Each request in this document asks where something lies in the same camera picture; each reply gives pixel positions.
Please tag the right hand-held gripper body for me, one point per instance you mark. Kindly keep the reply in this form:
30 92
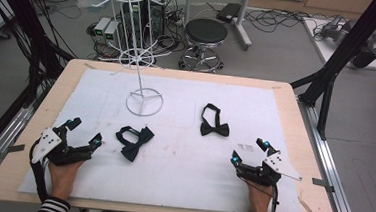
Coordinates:
277 164

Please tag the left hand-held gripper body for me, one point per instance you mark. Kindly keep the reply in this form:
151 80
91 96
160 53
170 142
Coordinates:
48 143

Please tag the black bow tie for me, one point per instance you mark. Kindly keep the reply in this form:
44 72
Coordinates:
214 129

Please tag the navy bow tie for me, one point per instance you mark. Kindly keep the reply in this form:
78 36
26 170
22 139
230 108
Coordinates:
138 144

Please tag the person's right hand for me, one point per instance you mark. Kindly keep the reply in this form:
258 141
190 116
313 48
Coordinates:
260 199

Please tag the person's left hand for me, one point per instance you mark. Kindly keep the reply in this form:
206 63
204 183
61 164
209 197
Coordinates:
61 180

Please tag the wooden table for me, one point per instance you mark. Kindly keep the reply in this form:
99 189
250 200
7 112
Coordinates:
294 127

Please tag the metal table clamp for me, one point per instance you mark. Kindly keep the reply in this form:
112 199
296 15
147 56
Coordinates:
10 150
323 184

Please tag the wooden stick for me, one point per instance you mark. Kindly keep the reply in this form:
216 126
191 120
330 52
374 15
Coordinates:
309 209

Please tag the grey power supply unit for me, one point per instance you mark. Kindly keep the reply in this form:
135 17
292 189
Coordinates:
111 32
101 28

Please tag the white board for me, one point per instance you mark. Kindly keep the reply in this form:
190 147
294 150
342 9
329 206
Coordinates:
326 52

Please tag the black round stool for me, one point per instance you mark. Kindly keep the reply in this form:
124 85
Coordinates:
206 30

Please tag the black computer tower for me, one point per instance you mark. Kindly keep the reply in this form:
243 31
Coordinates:
155 20

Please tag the grey device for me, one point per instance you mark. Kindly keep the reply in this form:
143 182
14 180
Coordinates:
335 27

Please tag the black device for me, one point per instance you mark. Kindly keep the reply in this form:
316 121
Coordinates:
366 53

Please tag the black flat box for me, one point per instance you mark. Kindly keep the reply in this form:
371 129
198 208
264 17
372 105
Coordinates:
228 12

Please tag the aluminium rail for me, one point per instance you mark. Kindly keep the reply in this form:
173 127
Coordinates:
3 136
332 169

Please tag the black metal frame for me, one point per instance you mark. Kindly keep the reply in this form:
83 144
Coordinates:
343 50
30 41

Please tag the white stand post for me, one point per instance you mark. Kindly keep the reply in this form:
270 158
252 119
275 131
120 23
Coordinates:
243 23

